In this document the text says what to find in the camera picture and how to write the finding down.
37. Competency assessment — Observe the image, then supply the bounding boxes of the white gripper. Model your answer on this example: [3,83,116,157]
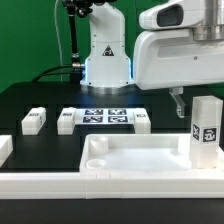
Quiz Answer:
[133,0,224,118]

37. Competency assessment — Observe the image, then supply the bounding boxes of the white desk top tray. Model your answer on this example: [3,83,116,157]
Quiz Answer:
[79,134,191,174]

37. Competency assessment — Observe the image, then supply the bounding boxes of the fiducial marker sheet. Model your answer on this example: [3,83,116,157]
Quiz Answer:
[75,108,134,125]

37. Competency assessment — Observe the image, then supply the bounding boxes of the white left fence piece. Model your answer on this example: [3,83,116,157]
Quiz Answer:
[0,135,13,167]

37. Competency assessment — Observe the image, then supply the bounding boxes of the black cable hose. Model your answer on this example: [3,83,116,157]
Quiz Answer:
[31,0,93,83]

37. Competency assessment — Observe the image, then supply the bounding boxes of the white front fence rail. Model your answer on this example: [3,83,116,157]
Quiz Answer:
[0,171,224,199]

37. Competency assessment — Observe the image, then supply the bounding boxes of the grey thin cable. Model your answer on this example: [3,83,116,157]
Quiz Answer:
[54,0,65,82]

